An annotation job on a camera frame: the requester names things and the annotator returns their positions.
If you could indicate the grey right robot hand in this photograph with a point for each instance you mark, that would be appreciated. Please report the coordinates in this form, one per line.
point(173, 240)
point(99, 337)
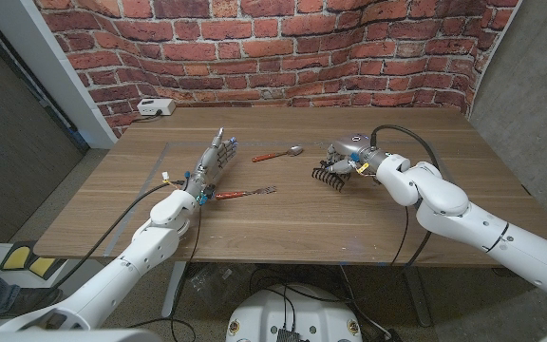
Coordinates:
point(354, 147)

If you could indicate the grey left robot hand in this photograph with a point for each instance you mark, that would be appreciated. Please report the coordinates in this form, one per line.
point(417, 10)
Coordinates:
point(209, 166)

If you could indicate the black hair claw clip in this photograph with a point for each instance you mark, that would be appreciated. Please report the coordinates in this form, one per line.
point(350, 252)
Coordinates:
point(328, 179)

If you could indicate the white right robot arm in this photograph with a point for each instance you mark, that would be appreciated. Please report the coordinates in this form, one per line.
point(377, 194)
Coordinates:
point(449, 204)

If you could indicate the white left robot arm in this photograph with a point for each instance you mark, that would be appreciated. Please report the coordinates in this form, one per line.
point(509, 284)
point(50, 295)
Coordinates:
point(131, 261)

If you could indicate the white power strip box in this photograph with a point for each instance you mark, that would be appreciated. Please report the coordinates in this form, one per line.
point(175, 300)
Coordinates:
point(156, 107)

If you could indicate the clear plastic bag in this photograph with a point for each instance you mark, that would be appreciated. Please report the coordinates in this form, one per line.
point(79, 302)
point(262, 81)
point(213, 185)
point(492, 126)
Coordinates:
point(216, 285)

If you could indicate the red brick print backdrop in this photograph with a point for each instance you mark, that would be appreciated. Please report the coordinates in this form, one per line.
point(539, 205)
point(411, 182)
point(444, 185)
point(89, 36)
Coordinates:
point(273, 52)

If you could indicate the grey metal table leg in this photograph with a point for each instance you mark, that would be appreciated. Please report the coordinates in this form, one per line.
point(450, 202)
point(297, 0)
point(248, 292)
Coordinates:
point(418, 294)
point(174, 290)

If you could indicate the white robot torso base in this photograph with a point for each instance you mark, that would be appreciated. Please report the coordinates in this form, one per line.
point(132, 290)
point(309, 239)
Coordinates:
point(259, 313)

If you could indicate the yellow black foot pedal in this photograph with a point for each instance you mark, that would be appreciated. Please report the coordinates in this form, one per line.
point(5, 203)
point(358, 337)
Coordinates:
point(17, 257)

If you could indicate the dark person shoe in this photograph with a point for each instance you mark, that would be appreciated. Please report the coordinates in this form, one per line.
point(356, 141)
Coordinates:
point(31, 300)

